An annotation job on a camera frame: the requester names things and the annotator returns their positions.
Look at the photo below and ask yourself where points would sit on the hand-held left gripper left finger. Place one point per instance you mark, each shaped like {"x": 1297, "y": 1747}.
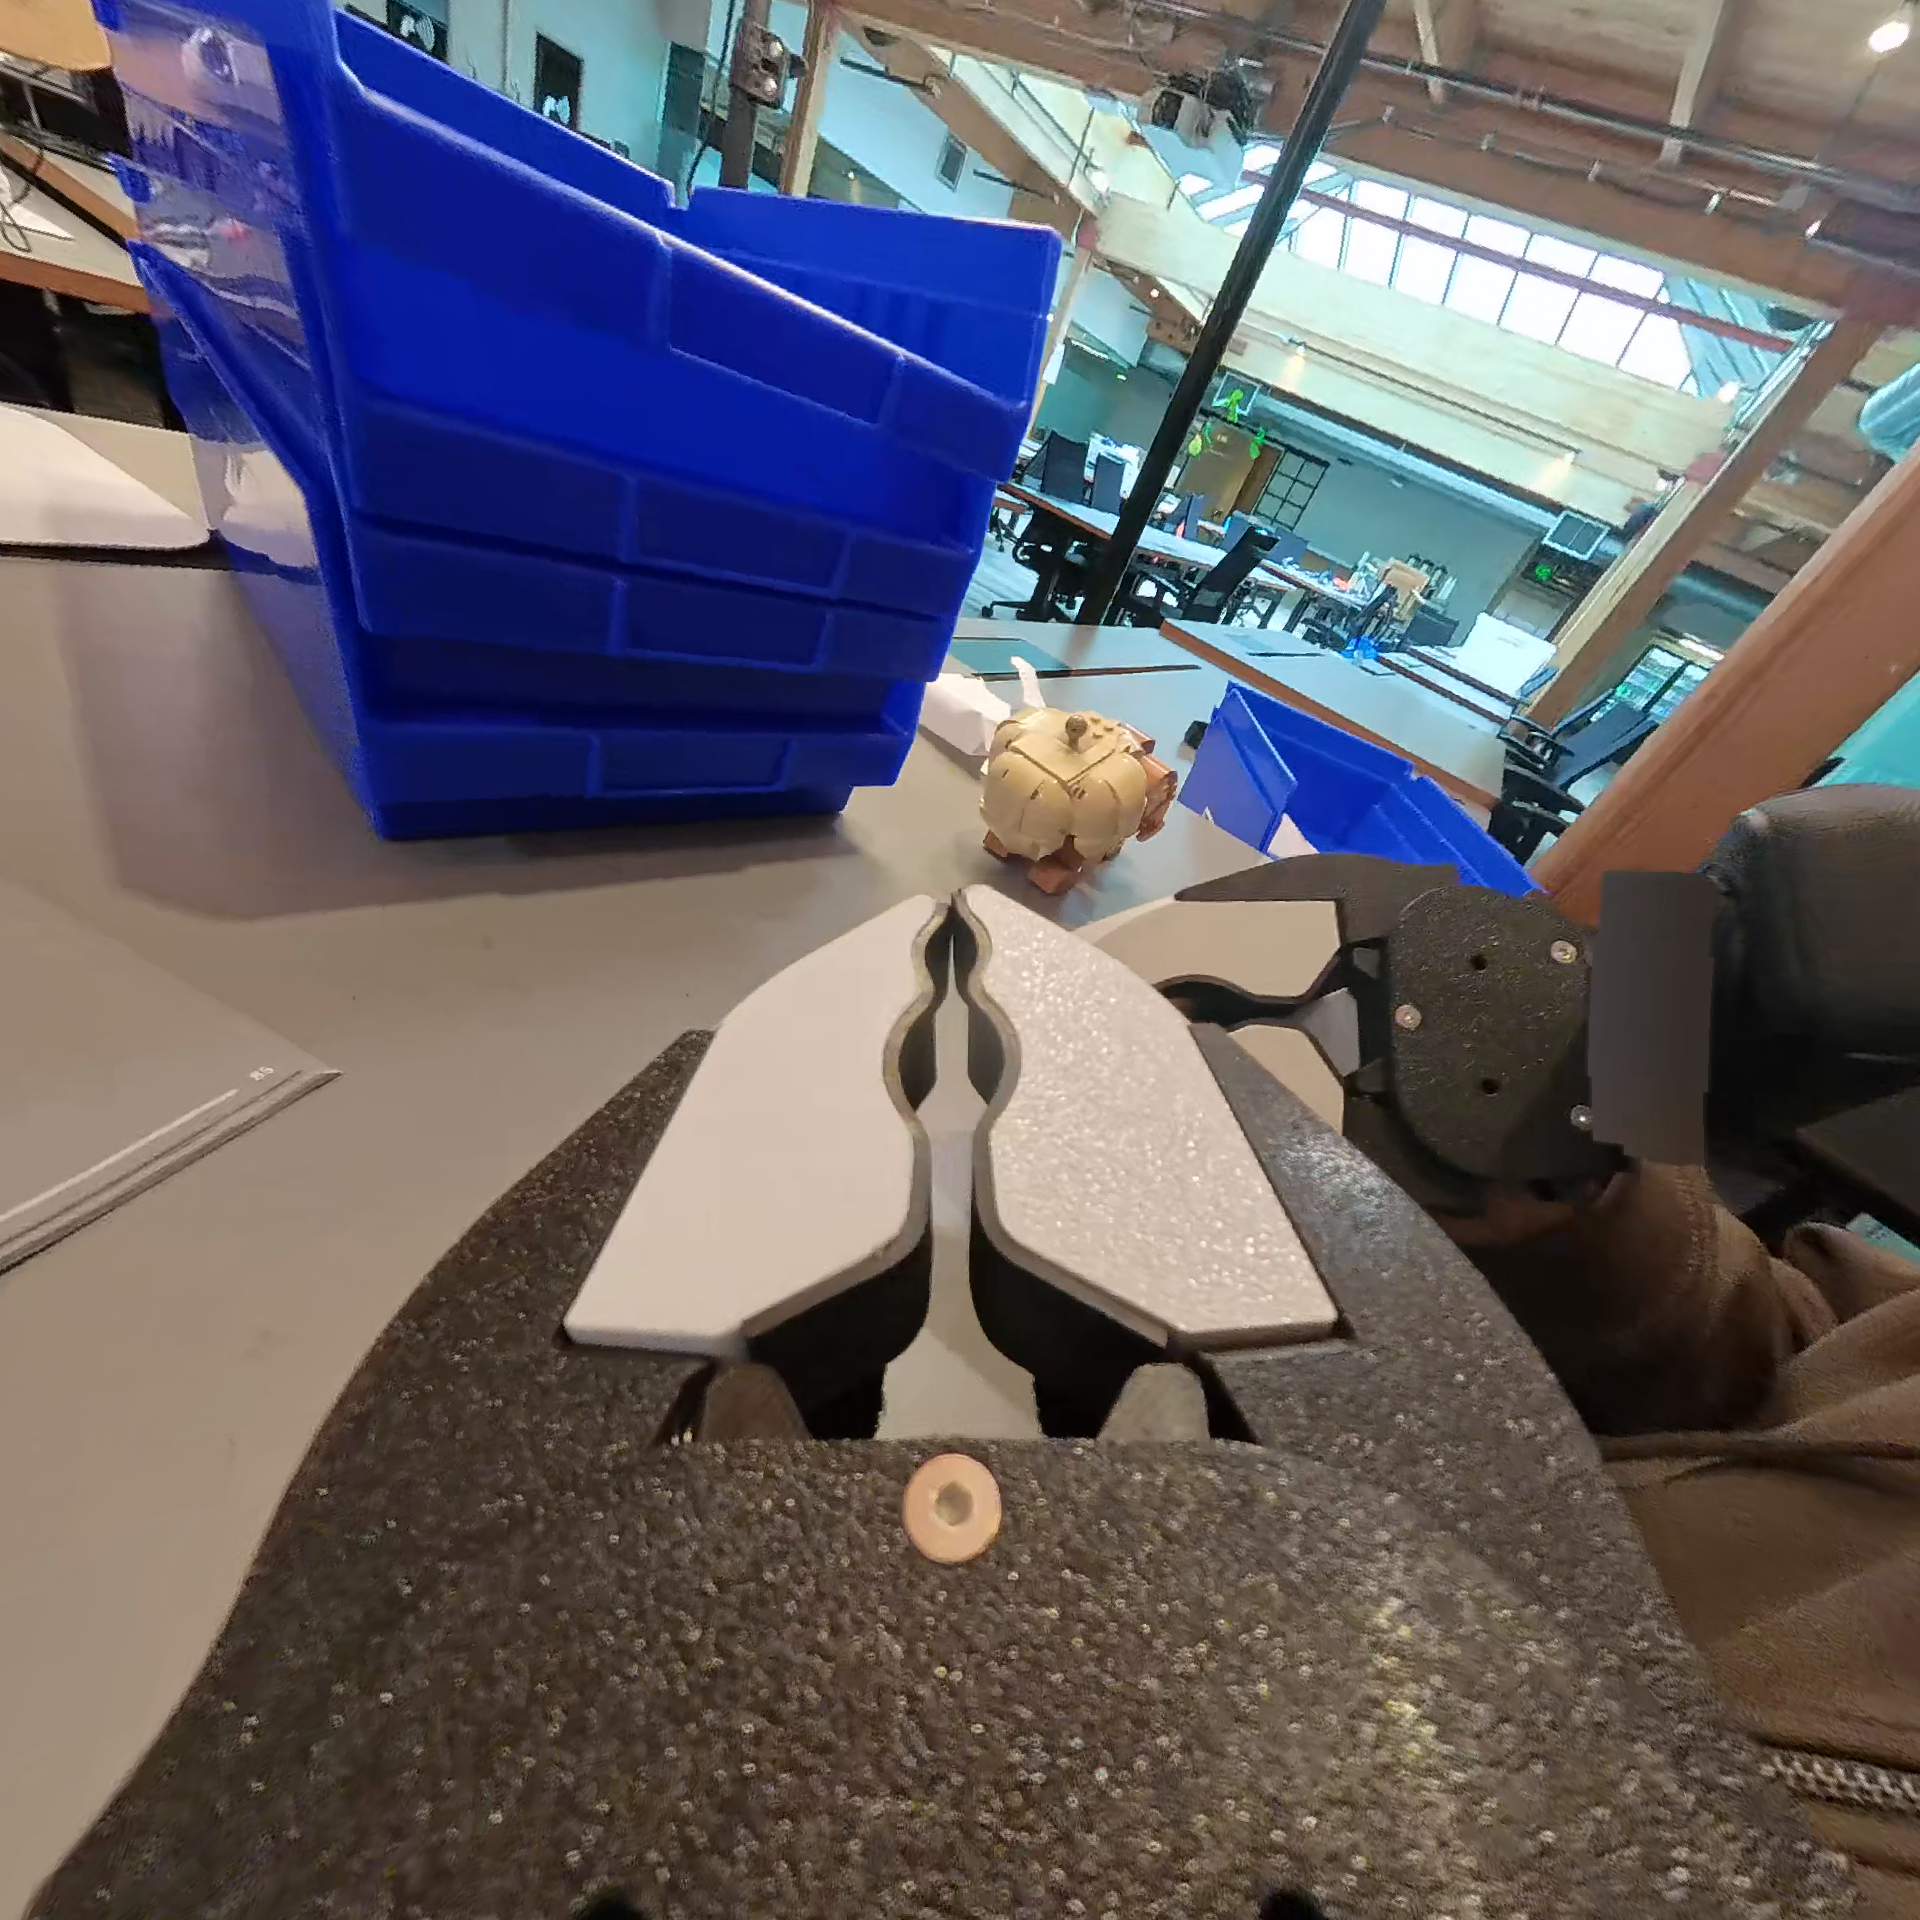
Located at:
{"x": 766, "y": 1172}

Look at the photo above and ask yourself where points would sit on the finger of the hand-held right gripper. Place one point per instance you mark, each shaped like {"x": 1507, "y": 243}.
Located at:
{"x": 1230, "y": 947}
{"x": 1297, "y": 1067}

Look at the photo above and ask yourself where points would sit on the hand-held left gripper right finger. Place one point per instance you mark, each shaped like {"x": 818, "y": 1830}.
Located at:
{"x": 1155, "y": 1172}

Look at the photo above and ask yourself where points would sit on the tan brown brick toy figure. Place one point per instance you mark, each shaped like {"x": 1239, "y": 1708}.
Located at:
{"x": 1075, "y": 788}

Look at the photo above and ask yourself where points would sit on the person's right forearm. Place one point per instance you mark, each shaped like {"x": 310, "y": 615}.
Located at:
{"x": 1634, "y": 1307}

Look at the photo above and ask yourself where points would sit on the grey desk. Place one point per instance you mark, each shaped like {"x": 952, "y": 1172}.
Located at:
{"x": 450, "y": 960}

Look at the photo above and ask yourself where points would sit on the small blue storage bin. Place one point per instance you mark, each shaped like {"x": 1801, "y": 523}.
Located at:
{"x": 1351, "y": 797}

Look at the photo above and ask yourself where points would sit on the long wooden table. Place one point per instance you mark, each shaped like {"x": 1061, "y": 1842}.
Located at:
{"x": 1321, "y": 685}

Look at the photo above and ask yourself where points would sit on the torn white paper bag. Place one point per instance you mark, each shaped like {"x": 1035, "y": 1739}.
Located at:
{"x": 968, "y": 716}

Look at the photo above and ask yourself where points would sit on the wooden pillar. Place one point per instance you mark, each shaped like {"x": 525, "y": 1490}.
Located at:
{"x": 1710, "y": 511}
{"x": 1773, "y": 720}

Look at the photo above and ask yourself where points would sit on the person's brown jacket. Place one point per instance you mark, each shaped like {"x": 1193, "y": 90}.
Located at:
{"x": 1801, "y": 1621}

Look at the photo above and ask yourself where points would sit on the white curved board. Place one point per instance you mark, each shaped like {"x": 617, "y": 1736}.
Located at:
{"x": 91, "y": 482}

